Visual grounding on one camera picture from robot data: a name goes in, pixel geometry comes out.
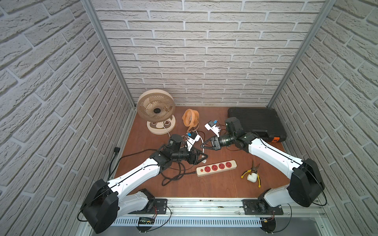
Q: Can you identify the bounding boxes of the beige red power strip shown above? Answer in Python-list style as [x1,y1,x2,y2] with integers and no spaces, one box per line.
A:
[196,160,237,177]

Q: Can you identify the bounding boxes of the white fan power cable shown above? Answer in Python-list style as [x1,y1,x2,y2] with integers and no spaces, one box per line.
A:
[160,122,204,145]

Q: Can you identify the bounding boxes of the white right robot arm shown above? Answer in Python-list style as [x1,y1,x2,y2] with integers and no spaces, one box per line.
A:
[201,131,325,207]

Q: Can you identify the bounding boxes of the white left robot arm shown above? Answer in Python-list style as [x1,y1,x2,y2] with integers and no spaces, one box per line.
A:
[80,144,208,234]

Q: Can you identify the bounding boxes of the white pipe elbow fitting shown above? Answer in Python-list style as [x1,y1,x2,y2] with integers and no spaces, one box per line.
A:
[247,173,258,183]

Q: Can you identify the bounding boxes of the small orange desk fan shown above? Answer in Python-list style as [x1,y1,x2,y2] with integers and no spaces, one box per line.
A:
[182,109,200,133]

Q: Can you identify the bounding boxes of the beige raccoon desk fan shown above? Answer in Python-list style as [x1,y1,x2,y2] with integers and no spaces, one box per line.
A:
[136,89,176,135]

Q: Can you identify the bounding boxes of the black plastic tool case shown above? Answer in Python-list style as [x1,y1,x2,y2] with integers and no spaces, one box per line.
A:
[227,107,287,143]

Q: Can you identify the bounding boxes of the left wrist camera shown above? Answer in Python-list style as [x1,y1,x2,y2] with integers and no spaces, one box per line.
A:
[186,131,201,151]

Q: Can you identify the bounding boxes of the yellow handled pliers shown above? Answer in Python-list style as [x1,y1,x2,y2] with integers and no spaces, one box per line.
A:
[241,161,261,188]

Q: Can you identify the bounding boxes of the aluminium front rail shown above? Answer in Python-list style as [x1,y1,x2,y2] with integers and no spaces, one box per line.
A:
[110,198,326,233]

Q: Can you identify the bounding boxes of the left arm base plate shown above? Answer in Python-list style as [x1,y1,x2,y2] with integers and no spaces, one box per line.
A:
[129,198,168,215]

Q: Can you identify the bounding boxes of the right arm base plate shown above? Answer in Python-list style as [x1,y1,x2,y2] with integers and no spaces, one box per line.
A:
[242,199,284,215]

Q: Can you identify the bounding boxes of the black power strip cable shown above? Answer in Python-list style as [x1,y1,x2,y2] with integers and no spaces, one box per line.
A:
[107,147,207,187]

